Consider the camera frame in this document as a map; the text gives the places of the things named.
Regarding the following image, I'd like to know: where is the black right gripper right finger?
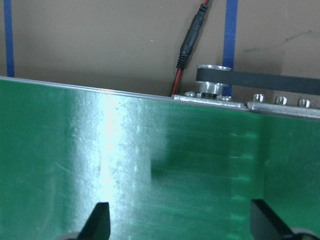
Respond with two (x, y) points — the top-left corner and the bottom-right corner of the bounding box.
(250, 199), (295, 240)

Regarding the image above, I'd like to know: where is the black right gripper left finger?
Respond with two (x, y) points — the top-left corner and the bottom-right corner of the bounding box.
(77, 202), (111, 240)

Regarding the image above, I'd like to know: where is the green conveyor belt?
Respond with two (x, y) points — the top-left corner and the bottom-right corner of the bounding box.
(0, 77), (320, 240)

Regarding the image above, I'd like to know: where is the red black power cable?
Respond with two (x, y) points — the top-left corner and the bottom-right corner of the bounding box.
(170, 0), (213, 96)

